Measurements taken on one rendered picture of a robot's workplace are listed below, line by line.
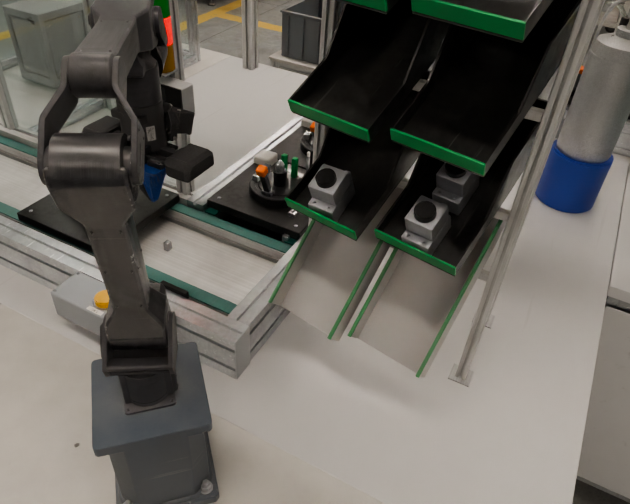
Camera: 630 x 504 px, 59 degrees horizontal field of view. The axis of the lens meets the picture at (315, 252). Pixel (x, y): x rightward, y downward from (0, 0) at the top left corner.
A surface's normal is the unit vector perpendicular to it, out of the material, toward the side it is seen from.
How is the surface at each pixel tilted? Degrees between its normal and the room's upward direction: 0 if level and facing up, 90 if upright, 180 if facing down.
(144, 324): 90
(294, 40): 90
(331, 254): 45
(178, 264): 0
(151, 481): 90
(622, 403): 90
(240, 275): 0
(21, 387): 0
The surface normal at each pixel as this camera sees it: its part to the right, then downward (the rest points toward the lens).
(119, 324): 0.10, 0.64
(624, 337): -0.47, 0.54
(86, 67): 0.11, -0.06
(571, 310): 0.06, -0.77
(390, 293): -0.39, -0.22
